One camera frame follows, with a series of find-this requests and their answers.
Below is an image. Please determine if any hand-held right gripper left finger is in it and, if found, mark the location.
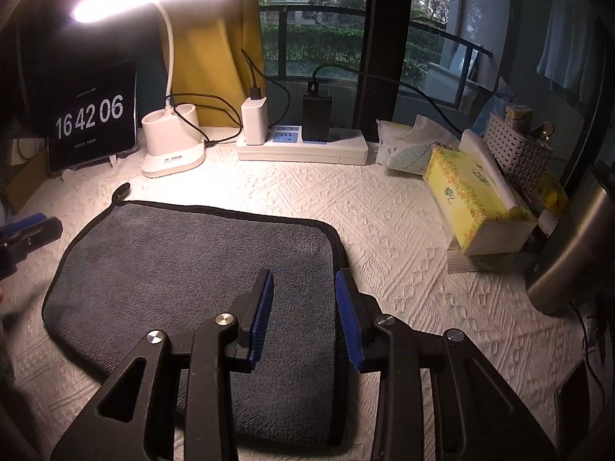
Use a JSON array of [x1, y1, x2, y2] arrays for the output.
[[54, 268, 275, 461]]

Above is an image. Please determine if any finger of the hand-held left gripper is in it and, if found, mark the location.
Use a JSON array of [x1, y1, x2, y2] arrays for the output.
[[0, 212, 64, 279]]

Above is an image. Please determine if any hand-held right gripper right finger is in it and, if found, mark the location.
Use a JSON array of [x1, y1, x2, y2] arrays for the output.
[[335, 268, 560, 461]]

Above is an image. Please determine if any grey towel with black edge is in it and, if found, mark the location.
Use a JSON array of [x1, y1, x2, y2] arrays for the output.
[[42, 182, 351, 448]]

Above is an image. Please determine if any white textured table cloth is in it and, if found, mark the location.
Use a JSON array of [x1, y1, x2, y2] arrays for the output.
[[0, 126, 599, 461]]

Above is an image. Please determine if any tablet showing clock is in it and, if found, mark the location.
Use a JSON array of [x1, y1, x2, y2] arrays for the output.
[[45, 60, 140, 174]]

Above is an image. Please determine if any leaf print tissue pack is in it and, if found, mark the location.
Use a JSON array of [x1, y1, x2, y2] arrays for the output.
[[385, 145, 435, 174]]

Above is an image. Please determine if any yellow tissue box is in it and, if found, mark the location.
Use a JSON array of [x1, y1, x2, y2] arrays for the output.
[[423, 146, 538, 255]]

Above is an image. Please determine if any white power strip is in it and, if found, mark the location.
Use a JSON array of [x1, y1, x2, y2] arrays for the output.
[[235, 125, 370, 168]]

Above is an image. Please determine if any white desk lamp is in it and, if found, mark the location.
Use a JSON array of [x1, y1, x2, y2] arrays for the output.
[[70, 0, 240, 178]]

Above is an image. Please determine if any white tissue pack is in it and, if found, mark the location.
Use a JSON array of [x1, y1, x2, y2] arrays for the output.
[[376, 114, 457, 168], [459, 129, 524, 205]]

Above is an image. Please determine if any white charger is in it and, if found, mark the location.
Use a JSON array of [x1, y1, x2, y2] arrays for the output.
[[241, 96, 267, 146]]

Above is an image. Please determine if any black charger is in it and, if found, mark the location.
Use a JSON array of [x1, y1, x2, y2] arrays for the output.
[[302, 92, 333, 142]]

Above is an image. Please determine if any metal appliance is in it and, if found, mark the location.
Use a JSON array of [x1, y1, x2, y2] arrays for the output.
[[525, 162, 615, 317]]

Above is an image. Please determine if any black smartphone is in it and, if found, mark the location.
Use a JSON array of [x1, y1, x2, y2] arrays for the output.
[[554, 360, 592, 459]]

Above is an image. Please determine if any white plastic basket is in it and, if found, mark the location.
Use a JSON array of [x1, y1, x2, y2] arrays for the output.
[[483, 111, 555, 194]]

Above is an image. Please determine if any yellow curtain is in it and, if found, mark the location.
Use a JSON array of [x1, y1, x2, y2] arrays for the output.
[[170, 0, 266, 128]]

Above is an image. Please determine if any black cable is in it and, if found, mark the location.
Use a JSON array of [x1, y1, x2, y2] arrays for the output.
[[166, 93, 243, 151], [240, 48, 291, 128], [307, 64, 464, 140]]

